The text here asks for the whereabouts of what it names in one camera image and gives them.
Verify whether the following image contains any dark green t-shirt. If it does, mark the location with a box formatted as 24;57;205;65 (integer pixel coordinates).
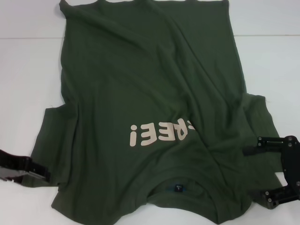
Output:
28;0;282;225

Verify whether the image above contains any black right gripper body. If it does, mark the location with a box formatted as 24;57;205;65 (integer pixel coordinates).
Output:
281;135;300;187

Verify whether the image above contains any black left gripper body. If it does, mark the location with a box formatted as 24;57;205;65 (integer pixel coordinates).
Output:
0;149;32;182

